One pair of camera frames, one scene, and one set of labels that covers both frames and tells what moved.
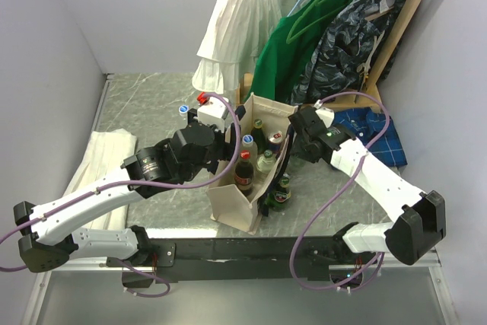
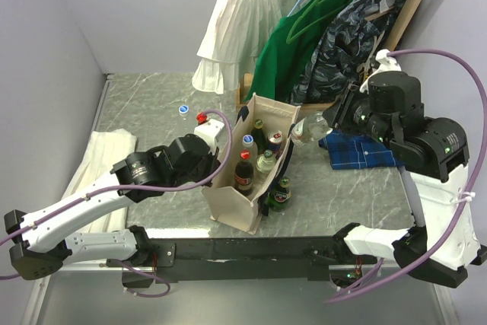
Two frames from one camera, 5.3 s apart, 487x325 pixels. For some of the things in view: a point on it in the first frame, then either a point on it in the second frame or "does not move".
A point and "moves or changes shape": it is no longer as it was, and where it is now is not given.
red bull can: x=275 y=139 does not move
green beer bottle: x=281 y=194 does not move
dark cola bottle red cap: x=244 y=174 does not move
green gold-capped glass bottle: x=259 y=136 does not move
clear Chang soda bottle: x=296 y=161 moves or changes shape
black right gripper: x=298 y=151 → x=347 y=98
